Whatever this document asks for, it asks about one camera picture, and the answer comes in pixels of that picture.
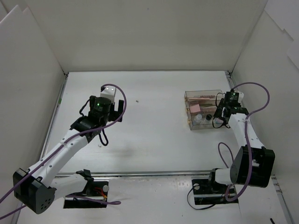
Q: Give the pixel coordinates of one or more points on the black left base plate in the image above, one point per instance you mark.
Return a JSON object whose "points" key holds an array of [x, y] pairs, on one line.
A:
{"points": [[98, 191]]}

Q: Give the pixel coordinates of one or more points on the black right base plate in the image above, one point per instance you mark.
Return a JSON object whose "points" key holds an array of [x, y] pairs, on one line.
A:
{"points": [[206, 194]]}

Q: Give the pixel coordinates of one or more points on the clear organizer frame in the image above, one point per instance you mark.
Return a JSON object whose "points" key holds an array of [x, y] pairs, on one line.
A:
{"points": [[204, 103]]}

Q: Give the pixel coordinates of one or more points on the pink makeup pencil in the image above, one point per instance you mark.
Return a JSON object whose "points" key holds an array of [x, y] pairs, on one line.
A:
{"points": [[199, 99]]}

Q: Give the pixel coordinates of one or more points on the clear blue small bottle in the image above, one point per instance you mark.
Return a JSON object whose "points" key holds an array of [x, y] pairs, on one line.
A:
{"points": [[200, 119]]}

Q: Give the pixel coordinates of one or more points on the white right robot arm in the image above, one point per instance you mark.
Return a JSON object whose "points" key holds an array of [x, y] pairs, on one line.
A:
{"points": [[252, 166]]}

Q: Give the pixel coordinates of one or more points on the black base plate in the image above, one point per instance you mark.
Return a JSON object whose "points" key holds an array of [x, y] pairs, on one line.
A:
{"points": [[206, 194], [98, 191]]}

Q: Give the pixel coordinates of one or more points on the pink square compact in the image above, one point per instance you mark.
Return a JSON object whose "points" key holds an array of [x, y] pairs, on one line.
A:
{"points": [[195, 108]]}

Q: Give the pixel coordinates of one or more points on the aluminium rail frame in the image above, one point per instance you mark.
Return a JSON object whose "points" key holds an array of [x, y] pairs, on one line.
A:
{"points": [[153, 155]]}

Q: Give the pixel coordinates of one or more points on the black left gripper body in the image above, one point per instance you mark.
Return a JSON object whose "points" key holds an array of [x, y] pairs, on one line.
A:
{"points": [[119, 108]]}

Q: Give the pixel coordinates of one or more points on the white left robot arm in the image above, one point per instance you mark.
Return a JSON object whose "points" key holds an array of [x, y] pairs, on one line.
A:
{"points": [[36, 186]]}

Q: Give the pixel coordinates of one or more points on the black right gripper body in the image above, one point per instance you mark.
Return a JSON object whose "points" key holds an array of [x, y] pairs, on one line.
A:
{"points": [[219, 112]]}

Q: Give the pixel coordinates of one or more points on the lilac lipstick tube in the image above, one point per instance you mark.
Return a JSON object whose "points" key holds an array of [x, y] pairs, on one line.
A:
{"points": [[208, 116]]}

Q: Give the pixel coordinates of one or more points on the gold rectangular makeup case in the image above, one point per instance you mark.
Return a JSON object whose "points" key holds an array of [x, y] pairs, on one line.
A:
{"points": [[208, 108]]}

